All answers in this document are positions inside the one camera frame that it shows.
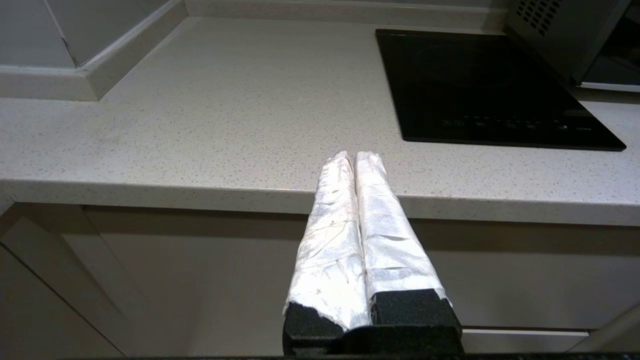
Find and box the angled beige cabinet panel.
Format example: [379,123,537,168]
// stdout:
[0,200,151,358]

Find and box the black glass induction cooktop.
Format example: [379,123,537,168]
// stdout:
[375,28,627,152]

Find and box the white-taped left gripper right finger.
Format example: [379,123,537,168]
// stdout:
[354,151,463,357]

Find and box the silver Panasonic microwave oven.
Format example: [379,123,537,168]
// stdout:
[502,0,640,93]

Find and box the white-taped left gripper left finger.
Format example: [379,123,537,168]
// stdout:
[282,151,372,357]

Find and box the beige cabinet front panel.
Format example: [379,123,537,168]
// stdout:
[82,205,640,357]

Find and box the beige countertop upstand trim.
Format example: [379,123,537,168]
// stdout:
[0,0,507,102]

